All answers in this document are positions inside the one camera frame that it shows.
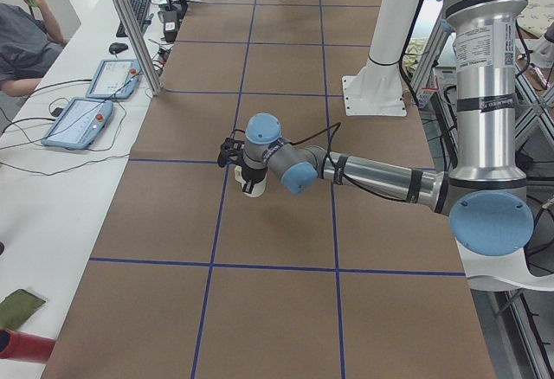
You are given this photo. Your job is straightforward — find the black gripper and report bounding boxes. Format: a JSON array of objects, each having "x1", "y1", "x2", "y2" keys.
[{"x1": 241, "y1": 153, "x2": 267, "y2": 194}]

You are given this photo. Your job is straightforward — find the white ribbed mug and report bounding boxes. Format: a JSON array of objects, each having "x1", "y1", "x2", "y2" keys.
[{"x1": 235, "y1": 165, "x2": 267, "y2": 198}]

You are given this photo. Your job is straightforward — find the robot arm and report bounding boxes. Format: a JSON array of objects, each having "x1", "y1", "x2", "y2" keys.
[{"x1": 230, "y1": 0, "x2": 534, "y2": 256}]

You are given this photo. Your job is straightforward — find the brown table mat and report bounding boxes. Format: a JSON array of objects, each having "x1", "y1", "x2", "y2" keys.
[{"x1": 44, "y1": 0, "x2": 494, "y2": 378}]

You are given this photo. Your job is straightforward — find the far teach pendant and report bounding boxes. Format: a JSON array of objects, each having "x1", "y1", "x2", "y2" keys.
[{"x1": 86, "y1": 59, "x2": 142, "y2": 100}]

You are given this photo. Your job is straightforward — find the teach pendant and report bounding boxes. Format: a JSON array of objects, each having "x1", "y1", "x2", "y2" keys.
[
  {"x1": 41, "y1": 98, "x2": 113, "y2": 150},
  {"x1": 86, "y1": 59, "x2": 142, "y2": 100}
]

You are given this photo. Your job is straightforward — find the near teach pendant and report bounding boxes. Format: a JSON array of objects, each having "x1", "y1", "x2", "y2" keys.
[{"x1": 41, "y1": 98, "x2": 113, "y2": 150}]

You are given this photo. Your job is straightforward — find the black computer mouse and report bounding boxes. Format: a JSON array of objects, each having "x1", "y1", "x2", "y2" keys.
[{"x1": 108, "y1": 42, "x2": 128, "y2": 55}]

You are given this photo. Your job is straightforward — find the black keyboard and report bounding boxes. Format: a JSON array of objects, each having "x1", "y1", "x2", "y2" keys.
[{"x1": 128, "y1": 0, "x2": 152, "y2": 32}]

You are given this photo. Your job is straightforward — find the seated person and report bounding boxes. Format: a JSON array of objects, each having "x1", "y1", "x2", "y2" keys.
[{"x1": 1, "y1": 0, "x2": 67, "y2": 97}]

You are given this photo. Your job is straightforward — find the green cloth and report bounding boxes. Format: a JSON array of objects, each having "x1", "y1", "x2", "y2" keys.
[{"x1": 1, "y1": 289, "x2": 46, "y2": 331}]

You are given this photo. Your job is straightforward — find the white chair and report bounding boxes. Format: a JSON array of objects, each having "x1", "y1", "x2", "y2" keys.
[{"x1": 456, "y1": 241, "x2": 553, "y2": 292}]

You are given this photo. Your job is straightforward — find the red cylinder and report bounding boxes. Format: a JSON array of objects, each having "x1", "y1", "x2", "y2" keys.
[{"x1": 1, "y1": 329, "x2": 56, "y2": 363}]

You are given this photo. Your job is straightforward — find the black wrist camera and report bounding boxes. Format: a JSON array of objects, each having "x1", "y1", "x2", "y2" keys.
[{"x1": 217, "y1": 137, "x2": 244, "y2": 168}]

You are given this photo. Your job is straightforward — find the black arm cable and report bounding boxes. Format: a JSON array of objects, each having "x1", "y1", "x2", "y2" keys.
[{"x1": 229, "y1": 121, "x2": 416, "y2": 201}]

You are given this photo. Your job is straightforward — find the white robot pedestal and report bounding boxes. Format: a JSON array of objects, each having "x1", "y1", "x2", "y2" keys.
[{"x1": 342, "y1": 0, "x2": 422, "y2": 117}]

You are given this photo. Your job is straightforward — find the aluminium frame post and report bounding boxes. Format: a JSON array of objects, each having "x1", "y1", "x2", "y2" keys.
[{"x1": 112, "y1": 0, "x2": 161, "y2": 96}]

